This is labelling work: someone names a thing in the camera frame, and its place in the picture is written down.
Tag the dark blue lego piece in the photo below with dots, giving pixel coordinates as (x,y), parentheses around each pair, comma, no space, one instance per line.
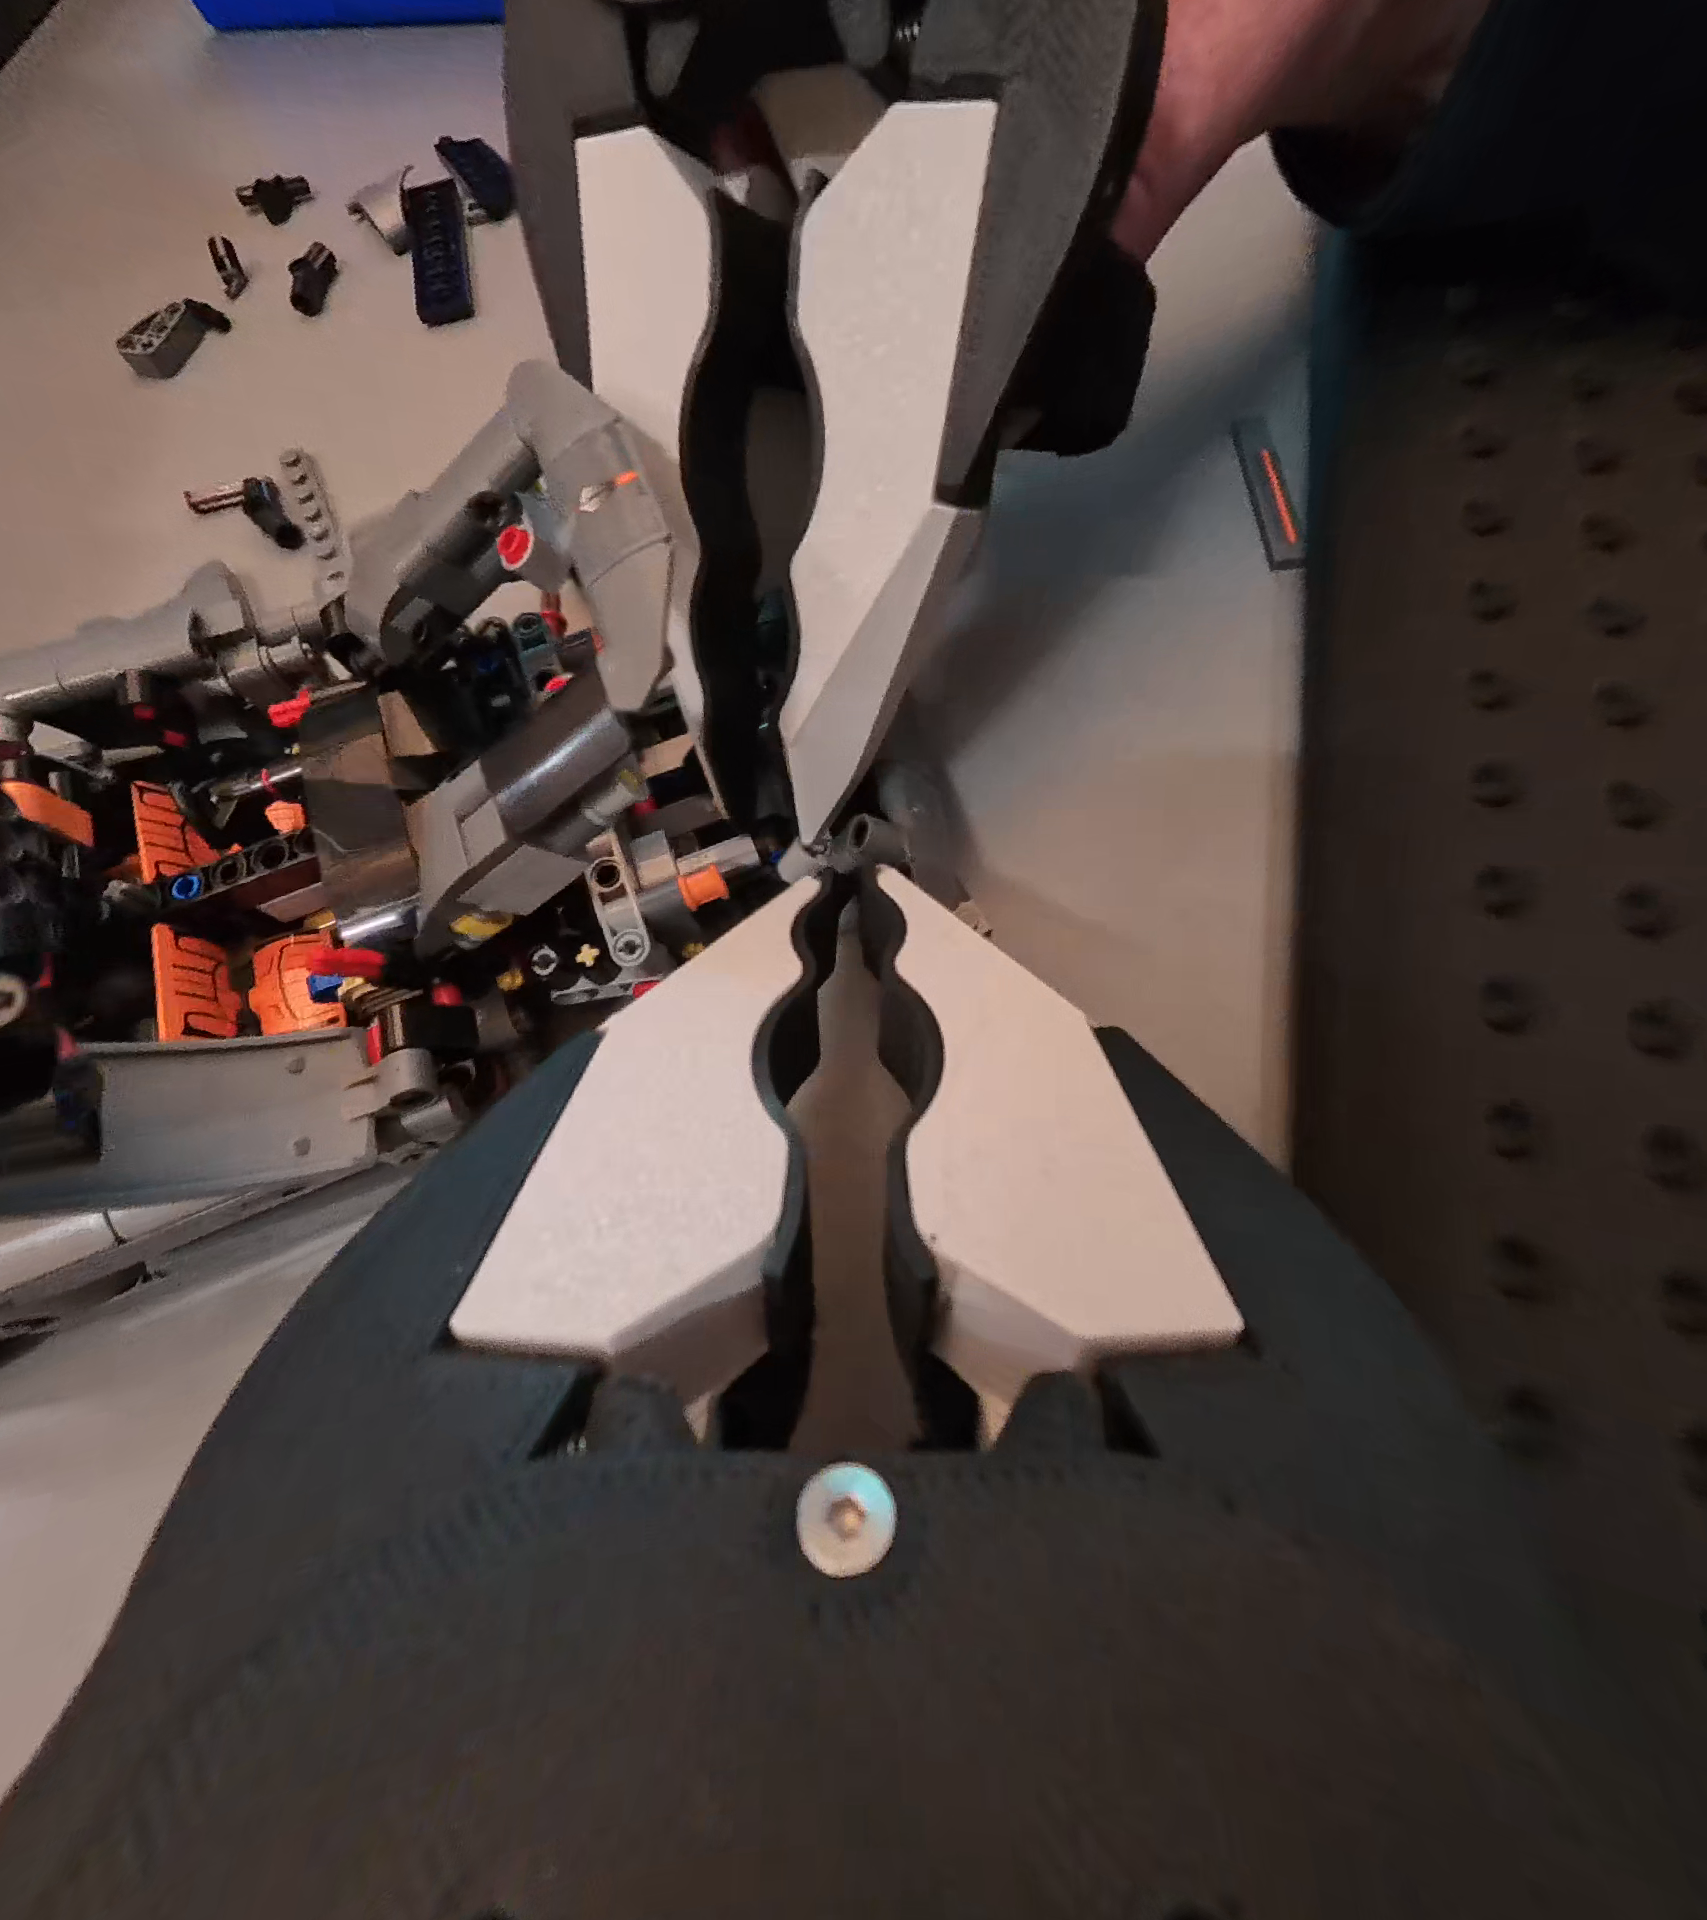
(478,175)

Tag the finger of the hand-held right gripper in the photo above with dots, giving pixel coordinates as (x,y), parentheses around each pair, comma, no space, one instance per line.
(635,286)
(884,375)

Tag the grey tile orange stripe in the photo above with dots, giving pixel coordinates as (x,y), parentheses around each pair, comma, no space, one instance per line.
(1268,491)

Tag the black lego pin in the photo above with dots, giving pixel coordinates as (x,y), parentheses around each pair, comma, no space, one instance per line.
(254,509)

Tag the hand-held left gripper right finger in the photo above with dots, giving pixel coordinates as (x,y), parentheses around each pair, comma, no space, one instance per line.
(1080,1200)

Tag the black lego connector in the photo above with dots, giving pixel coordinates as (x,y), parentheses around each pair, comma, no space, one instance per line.
(276,195)

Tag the grey long lego plate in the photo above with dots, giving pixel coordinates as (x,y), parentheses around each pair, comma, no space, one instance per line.
(316,524)

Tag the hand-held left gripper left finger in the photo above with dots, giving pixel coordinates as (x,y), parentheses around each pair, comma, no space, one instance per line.
(629,1200)

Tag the dark grey angled lego beam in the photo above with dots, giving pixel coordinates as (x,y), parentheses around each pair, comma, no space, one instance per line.
(171,335)

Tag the grey curved lego panel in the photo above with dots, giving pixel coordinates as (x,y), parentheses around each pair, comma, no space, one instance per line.
(921,801)

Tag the person's right forearm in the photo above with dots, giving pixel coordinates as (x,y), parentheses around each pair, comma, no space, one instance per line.
(1618,150)

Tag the dark dimpled panel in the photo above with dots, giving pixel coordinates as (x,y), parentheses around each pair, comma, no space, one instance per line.
(1544,901)

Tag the grey lego car model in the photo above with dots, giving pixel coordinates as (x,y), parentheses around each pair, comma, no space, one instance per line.
(523,779)

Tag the person's right hand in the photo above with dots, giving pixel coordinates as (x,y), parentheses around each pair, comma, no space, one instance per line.
(1245,92)

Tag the grey curved lego piece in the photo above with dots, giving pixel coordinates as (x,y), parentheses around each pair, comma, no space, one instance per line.
(379,210)

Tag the black Technic brick with holes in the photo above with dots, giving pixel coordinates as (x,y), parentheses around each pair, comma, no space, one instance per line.
(440,254)

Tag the white rounded board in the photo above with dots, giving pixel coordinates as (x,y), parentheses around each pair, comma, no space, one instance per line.
(12,1269)

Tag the small black lego piece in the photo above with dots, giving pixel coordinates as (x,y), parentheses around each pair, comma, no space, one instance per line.
(227,267)
(313,280)

